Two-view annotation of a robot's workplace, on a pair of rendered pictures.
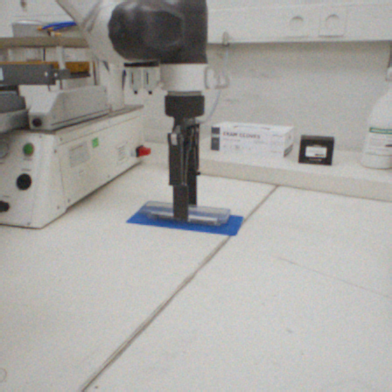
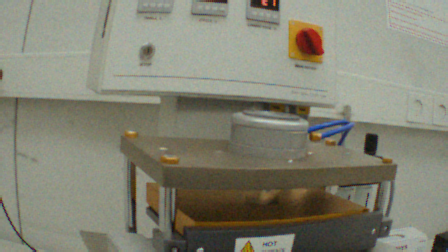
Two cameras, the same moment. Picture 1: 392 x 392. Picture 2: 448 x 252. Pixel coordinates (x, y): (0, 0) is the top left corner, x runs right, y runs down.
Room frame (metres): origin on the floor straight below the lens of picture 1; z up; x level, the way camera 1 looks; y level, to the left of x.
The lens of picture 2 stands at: (0.48, 0.82, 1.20)
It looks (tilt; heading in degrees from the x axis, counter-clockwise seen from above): 6 degrees down; 323
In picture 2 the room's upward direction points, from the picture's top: 5 degrees clockwise
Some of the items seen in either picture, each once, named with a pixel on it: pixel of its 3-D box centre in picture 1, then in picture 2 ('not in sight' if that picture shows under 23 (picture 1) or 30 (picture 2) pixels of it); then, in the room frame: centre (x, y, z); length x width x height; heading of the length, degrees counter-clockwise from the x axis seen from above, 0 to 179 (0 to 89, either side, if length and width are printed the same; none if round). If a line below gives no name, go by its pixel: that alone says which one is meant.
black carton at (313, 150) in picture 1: (316, 150); (446, 245); (1.01, -0.33, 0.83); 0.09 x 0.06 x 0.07; 73
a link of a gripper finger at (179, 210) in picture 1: (180, 201); not in sight; (0.68, 0.03, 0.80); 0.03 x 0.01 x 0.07; 74
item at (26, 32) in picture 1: (47, 50); (269, 172); (1.00, 0.36, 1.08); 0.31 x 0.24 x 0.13; 75
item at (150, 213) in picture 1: (185, 213); not in sight; (0.72, 0.02, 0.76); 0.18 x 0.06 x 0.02; 74
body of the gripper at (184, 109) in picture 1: (185, 119); not in sight; (0.72, 0.02, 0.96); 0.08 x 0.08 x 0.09
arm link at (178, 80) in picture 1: (197, 79); not in sight; (0.73, -0.01, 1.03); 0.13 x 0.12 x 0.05; 74
